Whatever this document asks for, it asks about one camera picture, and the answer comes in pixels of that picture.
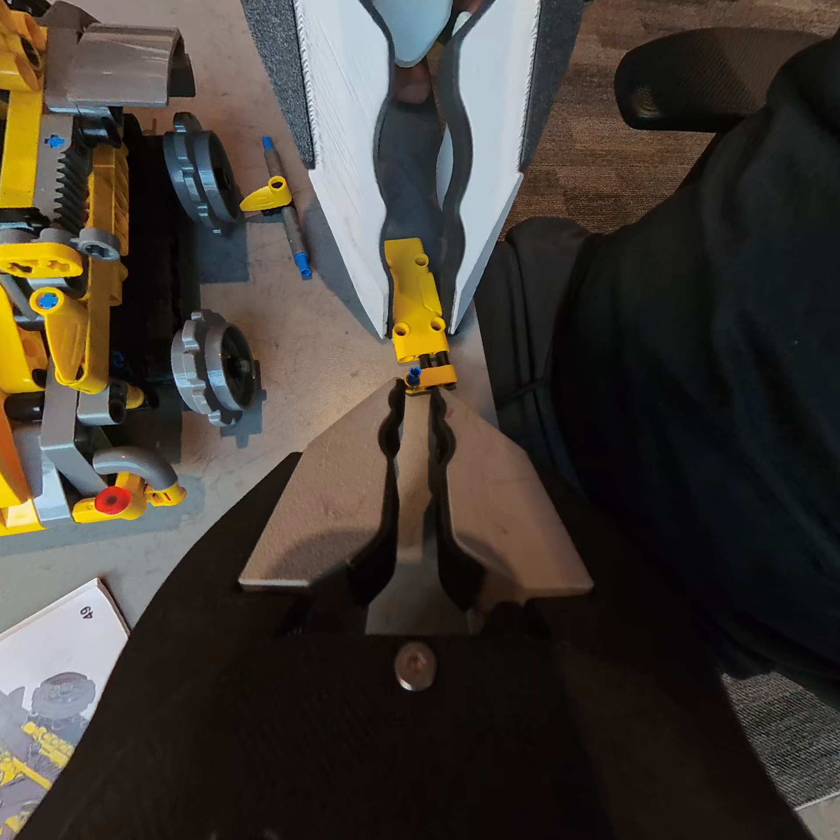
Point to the person's right hand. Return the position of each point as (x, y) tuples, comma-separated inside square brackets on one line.
[(410, 82)]

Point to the instruction booklet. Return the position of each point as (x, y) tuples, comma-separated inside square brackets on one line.
[(46, 689)]

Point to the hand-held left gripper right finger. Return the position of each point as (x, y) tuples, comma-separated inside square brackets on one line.
[(512, 518)]

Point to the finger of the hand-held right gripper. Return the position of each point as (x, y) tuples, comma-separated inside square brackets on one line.
[(341, 131), (499, 118)]

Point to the yellow rectangular building panel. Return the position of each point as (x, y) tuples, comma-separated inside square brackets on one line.
[(417, 302)]

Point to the grey shaft with yellow lever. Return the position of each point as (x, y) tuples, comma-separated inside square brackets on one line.
[(289, 216)]

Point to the yellow grey toy vehicle model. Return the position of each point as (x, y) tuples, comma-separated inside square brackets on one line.
[(85, 262)]

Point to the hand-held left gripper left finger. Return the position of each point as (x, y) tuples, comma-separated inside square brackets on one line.
[(321, 518)]

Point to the short yellow beam with pins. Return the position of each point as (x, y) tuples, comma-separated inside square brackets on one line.
[(436, 376)]

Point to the grey mesh chair seat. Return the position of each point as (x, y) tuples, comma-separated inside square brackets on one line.
[(787, 735)]

